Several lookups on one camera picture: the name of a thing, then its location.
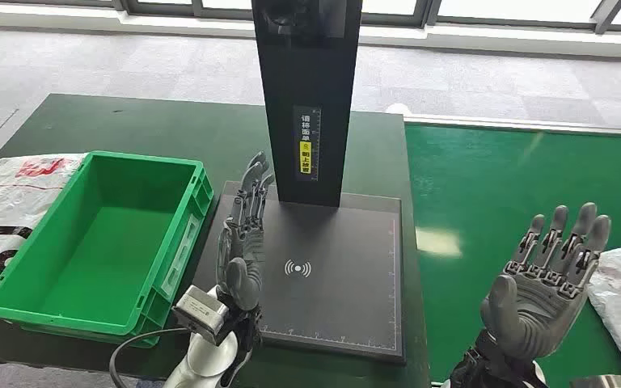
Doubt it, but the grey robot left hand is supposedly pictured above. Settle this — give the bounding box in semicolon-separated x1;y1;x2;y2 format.
214;151;276;314

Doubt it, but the green plastic crate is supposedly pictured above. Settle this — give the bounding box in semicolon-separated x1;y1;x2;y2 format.
0;150;215;349

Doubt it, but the black inbound scanner machine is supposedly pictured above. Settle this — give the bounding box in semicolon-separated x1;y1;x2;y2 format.
192;0;405;365

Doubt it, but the dark window frame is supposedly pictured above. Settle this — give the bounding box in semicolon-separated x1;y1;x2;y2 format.
0;0;621;36

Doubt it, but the yellow and black label sticker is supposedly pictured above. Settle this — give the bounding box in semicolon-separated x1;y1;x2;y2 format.
293;105;323;182

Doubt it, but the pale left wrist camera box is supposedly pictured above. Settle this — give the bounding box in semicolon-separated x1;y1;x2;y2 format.
172;285;231;347

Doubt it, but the large white printed bag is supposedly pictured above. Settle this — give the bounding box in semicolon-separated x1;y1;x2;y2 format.
0;153;89;314

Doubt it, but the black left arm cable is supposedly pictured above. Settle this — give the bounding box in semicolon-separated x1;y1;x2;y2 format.
108;327;191;388

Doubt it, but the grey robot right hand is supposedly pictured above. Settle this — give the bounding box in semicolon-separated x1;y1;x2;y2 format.
479;202;612;361

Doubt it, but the green conveyor belt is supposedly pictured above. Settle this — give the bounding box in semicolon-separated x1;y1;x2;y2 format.
402;113;621;388

